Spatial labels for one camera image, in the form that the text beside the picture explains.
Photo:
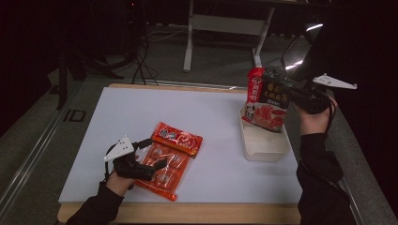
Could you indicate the person's right hand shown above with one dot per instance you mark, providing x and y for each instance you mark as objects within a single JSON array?
[{"x": 314, "y": 123}]

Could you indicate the red and black soup packet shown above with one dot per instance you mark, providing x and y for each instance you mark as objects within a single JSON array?
[{"x": 266, "y": 115}]

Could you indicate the metal floor rail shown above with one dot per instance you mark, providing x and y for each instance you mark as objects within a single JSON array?
[
  {"x": 34, "y": 153},
  {"x": 347, "y": 193}
]

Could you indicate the orange red seasoning packet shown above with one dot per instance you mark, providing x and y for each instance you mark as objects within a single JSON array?
[{"x": 175, "y": 140}]

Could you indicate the shiny dark panel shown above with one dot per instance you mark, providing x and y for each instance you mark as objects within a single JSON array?
[{"x": 297, "y": 50}]

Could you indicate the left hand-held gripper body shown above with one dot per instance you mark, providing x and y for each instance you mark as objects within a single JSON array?
[{"x": 120, "y": 148}]

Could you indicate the white table mat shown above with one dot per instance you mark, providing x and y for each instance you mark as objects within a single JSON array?
[{"x": 187, "y": 106}]

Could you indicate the white metal desk frame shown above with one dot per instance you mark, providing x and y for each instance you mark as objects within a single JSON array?
[{"x": 225, "y": 24}]

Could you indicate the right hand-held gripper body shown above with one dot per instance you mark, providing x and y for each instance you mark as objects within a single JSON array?
[{"x": 313, "y": 100}]

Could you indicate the black metal stand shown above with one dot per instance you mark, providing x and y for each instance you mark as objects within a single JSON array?
[
  {"x": 313, "y": 68},
  {"x": 62, "y": 81}
]

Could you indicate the white divided plastic container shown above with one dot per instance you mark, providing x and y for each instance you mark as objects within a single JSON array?
[{"x": 264, "y": 145}]

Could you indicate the person's left hand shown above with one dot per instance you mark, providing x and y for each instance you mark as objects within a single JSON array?
[{"x": 120, "y": 185}]

